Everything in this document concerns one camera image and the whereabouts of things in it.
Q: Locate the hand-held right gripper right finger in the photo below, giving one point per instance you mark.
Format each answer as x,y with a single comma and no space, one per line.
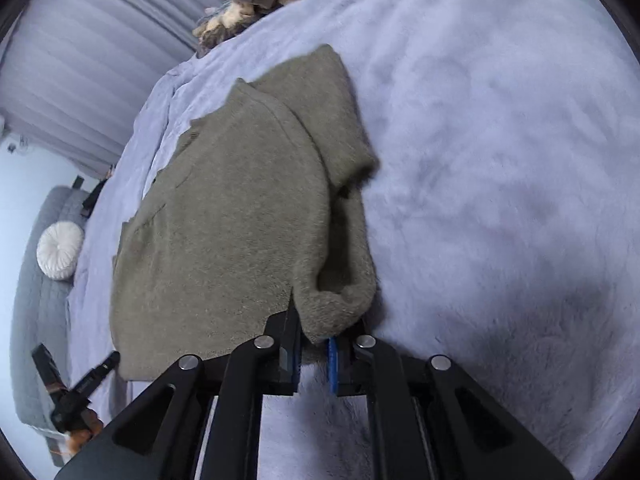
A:
332,365

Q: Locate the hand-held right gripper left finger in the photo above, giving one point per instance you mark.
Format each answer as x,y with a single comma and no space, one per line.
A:
287,355

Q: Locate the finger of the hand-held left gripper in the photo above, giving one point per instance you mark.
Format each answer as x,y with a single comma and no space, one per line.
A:
47,367
97,372

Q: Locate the olive brown knit sweater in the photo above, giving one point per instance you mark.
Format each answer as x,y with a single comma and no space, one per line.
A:
225,235

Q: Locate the person's left hand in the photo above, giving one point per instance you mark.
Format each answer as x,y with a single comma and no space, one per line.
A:
82,435

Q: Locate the grey quilted headboard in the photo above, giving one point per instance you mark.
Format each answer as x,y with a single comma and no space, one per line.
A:
37,320

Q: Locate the round white pleated pillow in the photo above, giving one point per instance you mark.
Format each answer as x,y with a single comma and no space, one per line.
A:
60,250

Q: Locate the lavender fleece blanket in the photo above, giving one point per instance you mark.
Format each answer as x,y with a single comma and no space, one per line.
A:
500,160

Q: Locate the grey curtain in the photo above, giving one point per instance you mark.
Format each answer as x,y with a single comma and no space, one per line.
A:
75,60

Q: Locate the brown fuzzy garment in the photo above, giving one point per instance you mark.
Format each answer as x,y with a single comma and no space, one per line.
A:
225,20

